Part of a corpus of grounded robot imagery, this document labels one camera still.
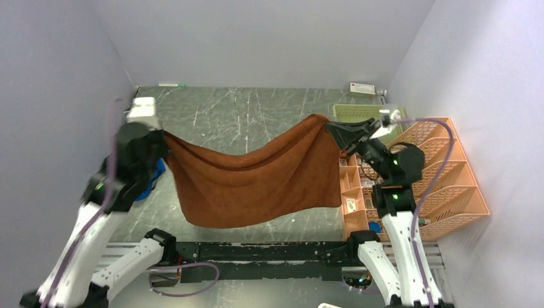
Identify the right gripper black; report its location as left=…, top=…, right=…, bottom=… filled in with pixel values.
left=325, top=117, right=391, bottom=181

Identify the blue towel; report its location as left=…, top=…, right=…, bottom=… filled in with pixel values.
left=135, top=158, right=166, bottom=201

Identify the brown towel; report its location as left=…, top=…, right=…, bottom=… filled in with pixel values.
left=165, top=114, right=341, bottom=228

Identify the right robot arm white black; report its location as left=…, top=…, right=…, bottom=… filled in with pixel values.
left=327, top=118, right=454, bottom=307

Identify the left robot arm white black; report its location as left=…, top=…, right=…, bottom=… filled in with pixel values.
left=19, top=122, right=179, bottom=307

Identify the green plastic basket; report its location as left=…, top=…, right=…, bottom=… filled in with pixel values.
left=332, top=104, right=405, bottom=123

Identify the white red box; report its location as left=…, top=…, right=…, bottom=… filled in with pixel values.
left=349, top=82, right=376, bottom=96

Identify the white green marker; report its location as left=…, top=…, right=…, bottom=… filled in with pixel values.
left=158, top=83, right=185, bottom=87

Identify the orange file organizer rack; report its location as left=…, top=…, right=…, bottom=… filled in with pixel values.
left=380, top=117, right=490, bottom=241

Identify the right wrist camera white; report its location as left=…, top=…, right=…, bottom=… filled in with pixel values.
left=369, top=109, right=402, bottom=139

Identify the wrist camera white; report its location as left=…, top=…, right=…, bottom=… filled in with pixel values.
left=126, top=97, right=162, bottom=130
left=369, top=109, right=402, bottom=139

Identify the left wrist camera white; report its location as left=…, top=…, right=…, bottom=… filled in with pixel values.
left=126, top=97, right=162, bottom=130

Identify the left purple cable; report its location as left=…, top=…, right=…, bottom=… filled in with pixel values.
left=40, top=98, right=221, bottom=308

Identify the purple cable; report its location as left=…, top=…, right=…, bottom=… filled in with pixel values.
left=40, top=98, right=221, bottom=308
left=395, top=118, right=456, bottom=308

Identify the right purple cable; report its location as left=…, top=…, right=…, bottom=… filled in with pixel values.
left=395, top=118, right=456, bottom=308

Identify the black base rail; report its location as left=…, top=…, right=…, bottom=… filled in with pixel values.
left=157, top=241, right=365, bottom=283

